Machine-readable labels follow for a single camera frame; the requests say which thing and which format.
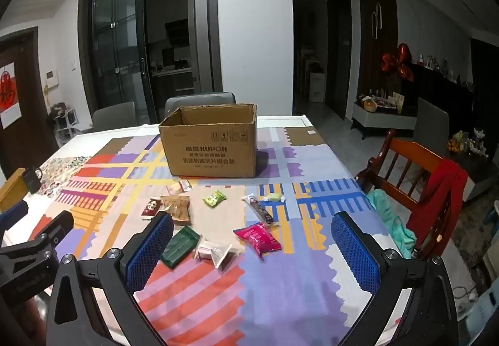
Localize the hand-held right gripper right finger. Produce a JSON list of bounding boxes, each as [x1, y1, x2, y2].
[[331, 211, 458, 346]]

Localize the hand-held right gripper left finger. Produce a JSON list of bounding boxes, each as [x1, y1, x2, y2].
[[46, 211, 175, 346]]

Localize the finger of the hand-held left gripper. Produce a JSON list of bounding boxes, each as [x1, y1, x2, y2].
[[0, 200, 29, 230], [25, 211, 75, 253]]

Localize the small dark red packet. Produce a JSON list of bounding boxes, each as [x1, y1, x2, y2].
[[141, 198, 163, 220]]

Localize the white and brown snack packet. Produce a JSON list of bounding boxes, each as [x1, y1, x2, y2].
[[194, 238, 233, 272]]

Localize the long dark snack packet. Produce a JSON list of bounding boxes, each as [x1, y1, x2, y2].
[[242, 194, 279, 228]]

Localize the brown cardboard box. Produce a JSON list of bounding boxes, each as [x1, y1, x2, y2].
[[158, 103, 258, 178]]

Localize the yellow box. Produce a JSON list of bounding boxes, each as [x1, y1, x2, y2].
[[0, 169, 27, 211]]

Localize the dark green snack packet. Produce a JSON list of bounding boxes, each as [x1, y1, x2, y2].
[[161, 226, 201, 268]]

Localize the black mug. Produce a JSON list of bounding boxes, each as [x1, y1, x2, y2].
[[21, 168, 43, 195]]

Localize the teal cloth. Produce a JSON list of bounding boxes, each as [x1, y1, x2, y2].
[[366, 189, 416, 259]]

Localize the small red and white packet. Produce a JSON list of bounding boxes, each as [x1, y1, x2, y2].
[[167, 180, 192, 194]]

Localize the dark brown door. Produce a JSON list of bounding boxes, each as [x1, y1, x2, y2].
[[0, 27, 58, 184]]

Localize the small light green packet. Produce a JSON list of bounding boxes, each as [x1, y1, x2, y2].
[[202, 190, 227, 208]]

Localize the colourful patterned table mat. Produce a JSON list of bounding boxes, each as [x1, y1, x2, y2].
[[0, 126, 414, 346]]

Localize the pink snack packet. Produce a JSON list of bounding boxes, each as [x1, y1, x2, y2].
[[233, 223, 282, 258]]

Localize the brown wooden chair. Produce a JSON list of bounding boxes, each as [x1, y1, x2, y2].
[[355, 129, 468, 269]]

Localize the red garment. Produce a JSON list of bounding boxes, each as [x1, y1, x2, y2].
[[406, 159, 468, 242]]

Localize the white shoe rack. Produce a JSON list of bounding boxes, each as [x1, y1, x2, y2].
[[47, 102, 79, 137]]

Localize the red and white door poster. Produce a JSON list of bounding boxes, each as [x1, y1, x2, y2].
[[0, 62, 18, 131]]

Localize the grey dining chair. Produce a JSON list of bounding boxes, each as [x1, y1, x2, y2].
[[412, 97, 450, 158], [92, 101, 138, 132], [164, 91, 237, 119]]

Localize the white carton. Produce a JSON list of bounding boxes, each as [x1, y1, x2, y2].
[[309, 72, 327, 103]]

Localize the glass sliding door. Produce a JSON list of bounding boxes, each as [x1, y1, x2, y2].
[[79, 0, 151, 125]]

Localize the dark sideboard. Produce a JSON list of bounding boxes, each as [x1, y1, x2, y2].
[[401, 63, 475, 136]]

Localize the red foil balloons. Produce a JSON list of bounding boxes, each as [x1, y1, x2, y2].
[[381, 43, 416, 83]]

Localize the black range hood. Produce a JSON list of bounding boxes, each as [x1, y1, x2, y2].
[[164, 19, 190, 45]]

